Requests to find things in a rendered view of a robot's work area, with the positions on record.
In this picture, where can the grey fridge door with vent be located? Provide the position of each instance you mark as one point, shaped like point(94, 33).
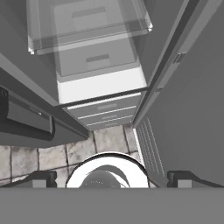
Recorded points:
point(192, 110)

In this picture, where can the translucent grey fridge drawer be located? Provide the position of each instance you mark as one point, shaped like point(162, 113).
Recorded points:
point(96, 58)

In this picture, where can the grey fridge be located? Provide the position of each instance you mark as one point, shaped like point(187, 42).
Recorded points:
point(145, 43)

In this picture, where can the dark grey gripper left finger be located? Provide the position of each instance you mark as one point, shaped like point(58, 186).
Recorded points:
point(43, 176)

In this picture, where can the grey freezer drawer front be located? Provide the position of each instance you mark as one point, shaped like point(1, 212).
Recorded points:
point(108, 112)

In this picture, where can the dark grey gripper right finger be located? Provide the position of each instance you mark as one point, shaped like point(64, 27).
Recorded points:
point(180, 176)

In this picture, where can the white round disc black rim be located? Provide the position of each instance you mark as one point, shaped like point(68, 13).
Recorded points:
point(128, 172)

